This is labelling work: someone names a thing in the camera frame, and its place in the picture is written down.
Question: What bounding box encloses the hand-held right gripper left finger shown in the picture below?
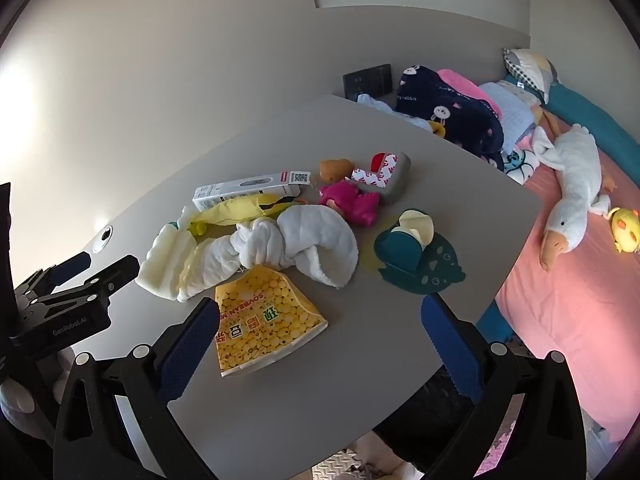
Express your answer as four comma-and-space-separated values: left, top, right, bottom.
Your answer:
52, 297, 221, 480

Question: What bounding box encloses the navy printed blanket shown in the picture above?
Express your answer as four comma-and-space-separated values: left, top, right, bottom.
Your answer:
396, 65, 505, 171

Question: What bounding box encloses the white cardboard box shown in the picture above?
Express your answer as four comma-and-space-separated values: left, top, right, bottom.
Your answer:
192, 170, 312, 212

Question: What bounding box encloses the foam puzzle floor mat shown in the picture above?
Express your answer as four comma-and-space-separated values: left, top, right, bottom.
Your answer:
310, 395, 613, 480

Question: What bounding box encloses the dark wall panel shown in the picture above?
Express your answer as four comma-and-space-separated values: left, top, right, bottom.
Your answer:
343, 64, 392, 98

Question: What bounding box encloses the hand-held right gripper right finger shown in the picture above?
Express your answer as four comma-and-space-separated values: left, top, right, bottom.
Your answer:
421, 292, 587, 480

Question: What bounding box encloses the teal bed base cover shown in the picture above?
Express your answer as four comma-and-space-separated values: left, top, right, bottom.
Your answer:
475, 305, 516, 346

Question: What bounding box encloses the yellow chick plush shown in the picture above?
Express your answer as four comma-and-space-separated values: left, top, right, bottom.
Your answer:
607, 206, 640, 254

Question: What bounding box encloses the patchwork pillow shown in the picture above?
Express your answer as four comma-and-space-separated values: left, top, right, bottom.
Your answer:
502, 48, 563, 106

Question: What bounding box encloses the teal dinosaur-shaped holder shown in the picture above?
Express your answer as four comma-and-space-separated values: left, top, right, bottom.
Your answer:
374, 208, 467, 296

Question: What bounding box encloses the light blue cloth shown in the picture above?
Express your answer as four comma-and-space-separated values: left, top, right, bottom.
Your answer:
357, 94, 431, 131

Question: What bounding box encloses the pale yellow cloth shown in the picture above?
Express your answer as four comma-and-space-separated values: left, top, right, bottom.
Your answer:
136, 210, 211, 302

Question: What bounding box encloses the brown potato toy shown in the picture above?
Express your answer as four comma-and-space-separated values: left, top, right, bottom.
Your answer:
320, 159, 356, 184

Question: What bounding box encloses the white cartoon print cloth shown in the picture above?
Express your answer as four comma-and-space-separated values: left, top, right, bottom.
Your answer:
502, 150, 540, 186

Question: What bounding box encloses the pink fleece blanket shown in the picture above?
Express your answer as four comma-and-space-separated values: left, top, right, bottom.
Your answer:
435, 69, 502, 116

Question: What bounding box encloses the white knotted towel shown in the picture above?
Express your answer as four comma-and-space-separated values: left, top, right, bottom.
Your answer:
177, 205, 360, 303

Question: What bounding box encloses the dark cloth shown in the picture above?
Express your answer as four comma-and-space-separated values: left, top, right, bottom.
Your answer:
372, 365, 481, 461

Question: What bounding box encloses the teal pillow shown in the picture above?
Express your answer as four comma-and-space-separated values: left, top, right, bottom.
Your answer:
505, 72, 640, 186

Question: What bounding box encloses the light blue waffle blanket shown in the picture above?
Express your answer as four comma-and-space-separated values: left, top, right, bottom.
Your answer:
480, 81, 538, 156

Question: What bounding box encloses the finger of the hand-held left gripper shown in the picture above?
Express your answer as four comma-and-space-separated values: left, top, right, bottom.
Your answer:
14, 252, 93, 302
27, 255, 141, 313

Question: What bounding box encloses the yellow printed paper bag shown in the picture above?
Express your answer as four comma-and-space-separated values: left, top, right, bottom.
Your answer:
214, 266, 329, 377

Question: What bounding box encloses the white goose plush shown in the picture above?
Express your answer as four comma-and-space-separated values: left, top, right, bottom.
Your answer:
532, 123, 613, 273

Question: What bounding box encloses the pink doll toy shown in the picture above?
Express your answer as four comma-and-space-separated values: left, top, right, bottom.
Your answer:
318, 179, 382, 228

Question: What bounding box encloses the pink bed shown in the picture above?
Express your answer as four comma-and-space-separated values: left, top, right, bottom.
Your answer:
495, 110, 640, 443

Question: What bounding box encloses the person's left hand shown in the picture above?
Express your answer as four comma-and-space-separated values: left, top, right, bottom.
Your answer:
0, 347, 77, 428

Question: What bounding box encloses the yellow plastic wrapper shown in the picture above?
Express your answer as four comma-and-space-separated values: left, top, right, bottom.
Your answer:
189, 193, 301, 235

